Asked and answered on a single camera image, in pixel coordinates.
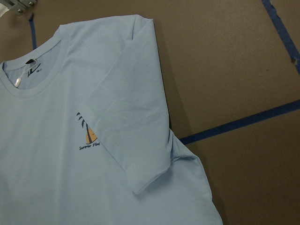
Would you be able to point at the light blue t-shirt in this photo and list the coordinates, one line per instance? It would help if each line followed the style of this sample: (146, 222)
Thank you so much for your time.
(85, 137)

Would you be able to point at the aluminium frame post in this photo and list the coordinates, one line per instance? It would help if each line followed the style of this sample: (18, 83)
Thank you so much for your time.
(18, 6)

